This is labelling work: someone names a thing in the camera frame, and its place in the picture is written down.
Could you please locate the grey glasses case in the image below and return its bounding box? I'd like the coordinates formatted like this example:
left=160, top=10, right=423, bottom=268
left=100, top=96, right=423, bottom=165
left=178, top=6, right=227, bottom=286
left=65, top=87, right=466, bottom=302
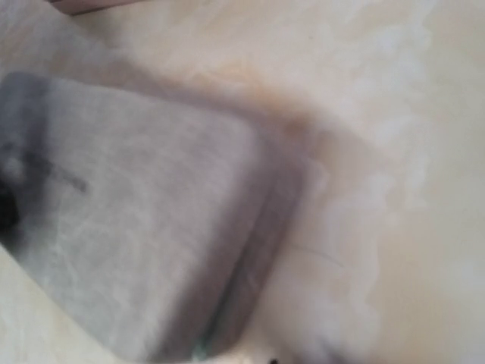
left=1, top=72, right=305, bottom=363

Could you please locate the pink glasses case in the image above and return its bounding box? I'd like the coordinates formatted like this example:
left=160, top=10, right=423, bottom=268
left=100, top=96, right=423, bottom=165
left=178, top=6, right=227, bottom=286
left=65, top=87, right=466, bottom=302
left=48, top=0, right=135, bottom=15

